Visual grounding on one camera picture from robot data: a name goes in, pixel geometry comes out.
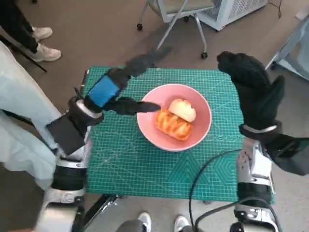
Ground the thin black floor cable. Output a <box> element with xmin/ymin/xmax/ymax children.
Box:
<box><xmin>268</xmin><ymin>0</ymin><xmax>282</xmax><ymax>18</ymax></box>

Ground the braided toy bread loaf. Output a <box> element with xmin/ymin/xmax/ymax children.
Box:
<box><xmin>154</xmin><ymin>108</ymin><xmax>194</xmax><ymax>142</ymax></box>

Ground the light blue mesh chair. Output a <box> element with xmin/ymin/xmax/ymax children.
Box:
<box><xmin>265</xmin><ymin>14</ymin><xmax>309</xmax><ymax>82</ymax></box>

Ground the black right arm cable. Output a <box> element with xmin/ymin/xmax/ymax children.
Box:
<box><xmin>188</xmin><ymin>148</ymin><xmax>283</xmax><ymax>232</ymax></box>

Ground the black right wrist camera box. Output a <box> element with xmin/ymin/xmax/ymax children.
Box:
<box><xmin>263</xmin><ymin>135</ymin><xmax>309</xmax><ymax>176</ymax></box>

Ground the grey office chair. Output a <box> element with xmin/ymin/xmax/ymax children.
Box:
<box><xmin>136</xmin><ymin>0</ymin><xmax>218</xmax><ymax>59</ymax></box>

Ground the black metal table rail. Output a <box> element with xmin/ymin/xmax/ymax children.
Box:
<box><xmin>82</xmin><ymin>194</ymin><xmax>127</xmax><ymax>232</ymax></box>

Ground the person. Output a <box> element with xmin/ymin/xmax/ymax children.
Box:
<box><xmin>0</xmin><ymin>0</ymin><xmax>62</xmax><ymax>63</ymax></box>
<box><xmin>0</xmin><ymin>41</ymin><xmax>66</xmax><ymax>190</ymax></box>
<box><xmin>115</xmin><ymin>211</ymin><xmax>201</xmax><ymax>232</ymax></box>

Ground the white perforated cabinet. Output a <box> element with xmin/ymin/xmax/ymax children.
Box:
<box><xmin>197</xmin><ymin>0</ymin><xmax>268</xmax><ymax>31</ymax></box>

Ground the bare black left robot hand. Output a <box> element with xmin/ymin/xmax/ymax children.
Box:
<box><xmin>83</xmin><ymin>47</ymin><xmax>173</xmax><ymax>116</ymax></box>

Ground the green cutting mat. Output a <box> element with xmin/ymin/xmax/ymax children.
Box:
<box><xmin>82</xmin><ymin>67</ymin><xmax>276</xmax><ymax>203</ymax></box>

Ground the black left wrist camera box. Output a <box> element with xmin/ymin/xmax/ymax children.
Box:
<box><xmin>45</xmin><ymin>113</ymin><xmax>87</xmax><ymax>155</ymax></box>

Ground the round toy bread bun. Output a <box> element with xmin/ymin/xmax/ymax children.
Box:
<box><xmin>168</xmin><ymin>98</ymin><xmax>197</xmax><ymax>123</ymax></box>

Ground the pink bowl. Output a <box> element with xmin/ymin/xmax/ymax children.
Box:
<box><xmin>136</xmin><ymin>84</ymin><xmax>213</xmax><ymax>152</ymax></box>

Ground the black rod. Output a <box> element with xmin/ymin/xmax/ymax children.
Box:
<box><xmin>0</xmin><ymin>33</ymin><xmax>48</xmax><ymax>73</ymax></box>

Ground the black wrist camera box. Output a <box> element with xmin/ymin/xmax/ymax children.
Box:
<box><xmin>45</xmin><ymin>113</ymin><xmax>87</xmax><ymax>155</ymax></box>
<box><xmin>263</xmin><ymin>135</ymin><xmax>309</xmax><ymax>176</ymax></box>

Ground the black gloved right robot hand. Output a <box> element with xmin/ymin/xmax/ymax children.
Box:
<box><xmin>216</xmin><ymin>51</ymin><xmax>285</xmax><ymax>133</ymax></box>

